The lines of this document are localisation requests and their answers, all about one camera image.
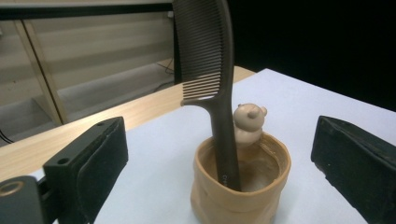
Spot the white table sheet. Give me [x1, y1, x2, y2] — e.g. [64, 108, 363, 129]
[29, 67, 396, 224]

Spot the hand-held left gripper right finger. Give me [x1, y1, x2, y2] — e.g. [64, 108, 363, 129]
[310, 115, 396, 224]

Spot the dark brown comb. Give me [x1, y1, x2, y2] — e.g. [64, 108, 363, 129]
[171, 0, 243, 192]

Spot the black horizontal bar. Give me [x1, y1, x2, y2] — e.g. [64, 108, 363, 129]
[0, 2, 174, 21]

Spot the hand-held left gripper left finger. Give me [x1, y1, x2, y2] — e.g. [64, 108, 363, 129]
[42, 116, 130, 224]

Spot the tan cup with bear figure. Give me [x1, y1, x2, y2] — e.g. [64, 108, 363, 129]
[190, 103, 292, 224]

